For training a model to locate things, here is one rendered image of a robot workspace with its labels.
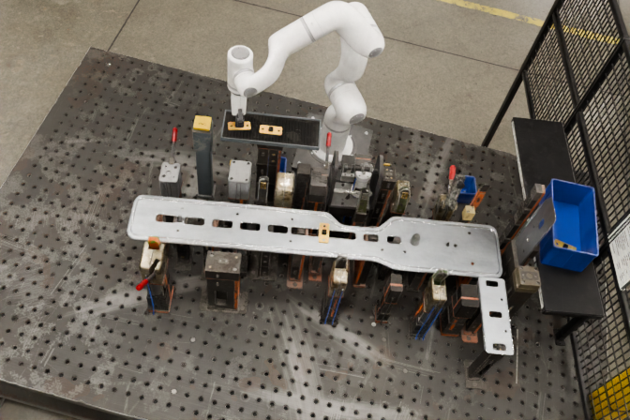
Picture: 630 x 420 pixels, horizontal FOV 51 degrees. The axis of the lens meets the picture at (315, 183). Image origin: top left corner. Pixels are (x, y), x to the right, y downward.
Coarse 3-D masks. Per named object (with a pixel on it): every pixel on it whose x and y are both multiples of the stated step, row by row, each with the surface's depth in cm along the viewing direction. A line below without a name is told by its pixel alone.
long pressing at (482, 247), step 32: (128, 224) 238; (160, 224) 239; (288, 224) 245; (384, 224) 249; (416, 224) 251; (448, 224) 252; (480, 224) 254; (320, 256) 239; (352, 256) 240; (384, 256) 241; (416, 256) 243; (448, 256) 244; (480, 256) 246
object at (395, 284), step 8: (392, 280) 237; (400, 280) 238; (384, 288) 246; (392, 288) 236; (400, 288) 236; (384, 296) 244; (392, 296) 239; (376, 304) 263; (384, 304) 247; (392, 304) 246; (376, 312) 260; (384, 312) 253; (376, 320) 258; (384, 320) 258
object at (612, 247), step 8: (624, 216) 228; (624, 224) 227; (608, 232) 237; (624, 232) 227; (616, 240) 232; (624, 240) 226; (608, 248) 236; (616, 248) 231; (624, 248) 226; (616, 256) 231; (624, 256) 225; (616, 264) 230; (624, 264) 225; (616, 272) 230; (624, 272) 224; (616, 280) 229; (624, 280) 224
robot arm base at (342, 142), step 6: (324, 126) 279; (324, 132) 282; (348, 132) 281; (324, 138) 284; (336, 138) 281; (342, 138) 282; (348, 138) 298; (324, 144) 288; (336, 144) 285; (342, 144) 287; (348, 144) 296; (312, 150) 293; (324, 150) 291; (330, 150) 289; (342, 150) 293; (348, 150) 295; (318, 156) 291; (324, 156) 292; (330, 156) 292
